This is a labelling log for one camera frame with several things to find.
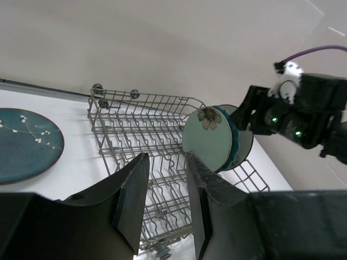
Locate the light green flower plate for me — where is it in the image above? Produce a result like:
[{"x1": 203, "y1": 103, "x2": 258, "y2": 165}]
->
[{"x1": 182, "y1": 107, "x2": 233, "y2": 172}]

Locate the teal scalloped plate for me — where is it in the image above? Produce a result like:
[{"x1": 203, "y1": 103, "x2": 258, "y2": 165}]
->
[{"x1": 213, "y1": 106, "x2": 240, "y2": 173}]

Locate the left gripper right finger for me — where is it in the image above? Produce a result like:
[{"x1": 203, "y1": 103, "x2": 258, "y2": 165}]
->
[{"x1": 186, "y1": 153, "x2": 251, "y2": 259}]

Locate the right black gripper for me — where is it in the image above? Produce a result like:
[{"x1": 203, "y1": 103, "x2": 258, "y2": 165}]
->
[{"x1": 230, "y1": 73, "x2": 346, "y2": 149}]

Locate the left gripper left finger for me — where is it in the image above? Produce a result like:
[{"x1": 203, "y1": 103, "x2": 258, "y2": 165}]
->
[{"x1": 63, "y1": 153, "x2": 149, "y2": 255}]

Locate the cream plate tree drawing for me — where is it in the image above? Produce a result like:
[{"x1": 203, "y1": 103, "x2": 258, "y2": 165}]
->
[{"x1": 224, "y1": 104, "x2": 254, "y2": 171}]

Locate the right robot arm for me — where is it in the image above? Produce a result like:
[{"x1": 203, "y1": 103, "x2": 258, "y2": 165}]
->
[{"x1": 230, "y1": 73, "x2": 346, "y2": 164}]

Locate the dark teal blossom plate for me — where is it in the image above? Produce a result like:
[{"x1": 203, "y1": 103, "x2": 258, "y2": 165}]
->
[{"x1": 1, "y1": 108, "x2": 65, "y2": 185}]

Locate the grey wire dish rack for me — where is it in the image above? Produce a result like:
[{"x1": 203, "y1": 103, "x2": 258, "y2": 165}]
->
[{"x1": 87, "y1": 83, "x2": 271, "y2": 258}]

